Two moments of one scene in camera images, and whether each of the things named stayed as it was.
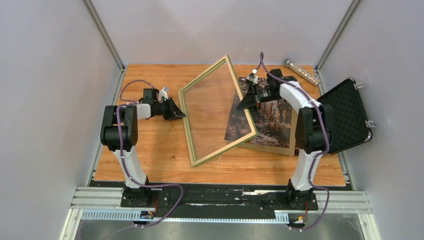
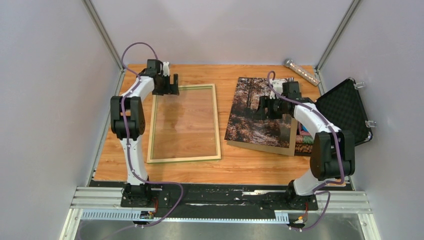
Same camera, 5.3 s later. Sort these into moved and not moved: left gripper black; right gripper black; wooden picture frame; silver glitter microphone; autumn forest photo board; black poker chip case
Moved: right gripper black; wooden picture frame; left gripper black
Not moved: silver glitter microphone; autumn forest photo board; black poker chip case
